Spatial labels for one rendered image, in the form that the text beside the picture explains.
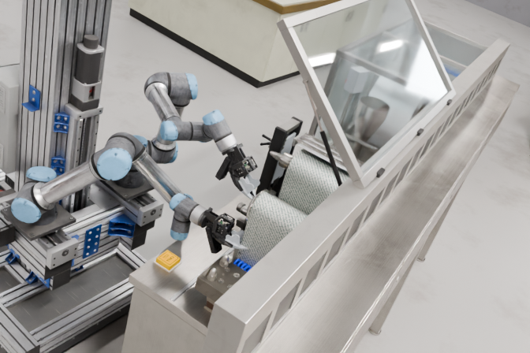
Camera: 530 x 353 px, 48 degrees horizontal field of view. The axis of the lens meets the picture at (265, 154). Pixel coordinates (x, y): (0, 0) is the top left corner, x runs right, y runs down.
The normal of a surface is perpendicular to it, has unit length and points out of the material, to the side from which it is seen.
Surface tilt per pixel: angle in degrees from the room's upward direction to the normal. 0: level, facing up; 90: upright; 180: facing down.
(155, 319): 90
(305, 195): 92
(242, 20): 90
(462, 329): 0
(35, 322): 0
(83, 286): 0
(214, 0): 90
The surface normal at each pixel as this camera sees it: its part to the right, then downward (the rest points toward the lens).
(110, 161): 0.12, 0.46
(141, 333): -0.51, 0.33
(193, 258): 0.25, -0.83
